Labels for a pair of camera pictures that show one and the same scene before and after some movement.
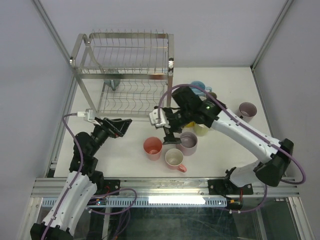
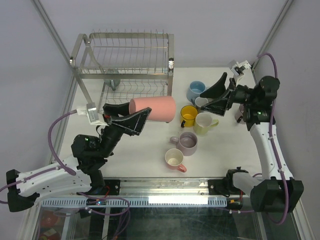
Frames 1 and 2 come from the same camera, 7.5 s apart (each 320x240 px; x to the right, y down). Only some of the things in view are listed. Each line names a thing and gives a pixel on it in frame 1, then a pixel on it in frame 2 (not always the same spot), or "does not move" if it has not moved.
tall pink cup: (152, 146) to (163, 108)
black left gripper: (115, 127) to (133, 123)
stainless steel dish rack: (125, 72) does not move
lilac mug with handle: (188, 146) does not move
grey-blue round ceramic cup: (112, 83) does not move
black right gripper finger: (170, 138) to (218, 102)
